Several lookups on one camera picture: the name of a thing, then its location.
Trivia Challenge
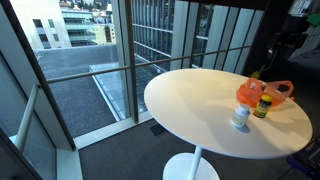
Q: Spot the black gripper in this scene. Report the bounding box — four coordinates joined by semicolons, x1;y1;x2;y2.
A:
284;14;310;43

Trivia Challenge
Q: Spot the dark bottle with yellow cap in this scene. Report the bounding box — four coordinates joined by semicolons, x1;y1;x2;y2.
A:
253;94;274;119

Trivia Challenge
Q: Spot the white bottle with yellow label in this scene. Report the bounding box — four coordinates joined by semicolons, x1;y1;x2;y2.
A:
231;103;251;129

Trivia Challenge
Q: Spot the thin dark window mullion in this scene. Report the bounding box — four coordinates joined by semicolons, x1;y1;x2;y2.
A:
221;8;248;74

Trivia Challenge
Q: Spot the yellow green item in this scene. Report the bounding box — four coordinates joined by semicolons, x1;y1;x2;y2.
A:
249;64;267;80

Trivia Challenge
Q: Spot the orange plastic bag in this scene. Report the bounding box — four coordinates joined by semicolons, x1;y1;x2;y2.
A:
235;77;296;108

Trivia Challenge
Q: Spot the dark floor vent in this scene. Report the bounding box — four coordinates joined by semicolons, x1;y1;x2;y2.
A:
148;123;168;137

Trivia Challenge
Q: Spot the grey window handrail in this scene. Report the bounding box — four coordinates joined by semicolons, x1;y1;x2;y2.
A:
45;44;265;84

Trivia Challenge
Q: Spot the white window base sill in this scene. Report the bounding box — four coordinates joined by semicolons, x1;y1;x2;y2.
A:
55;111;155;180

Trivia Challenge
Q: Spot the white slanted bar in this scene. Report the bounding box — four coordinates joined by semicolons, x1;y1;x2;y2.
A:
14;84;41;152

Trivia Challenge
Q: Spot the white table pedestal base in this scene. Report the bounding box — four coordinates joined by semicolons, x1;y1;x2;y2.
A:
162;145;221;180

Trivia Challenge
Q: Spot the window frame post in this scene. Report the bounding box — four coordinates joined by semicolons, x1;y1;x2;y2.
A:
111;0;140;125
0;0;77;152

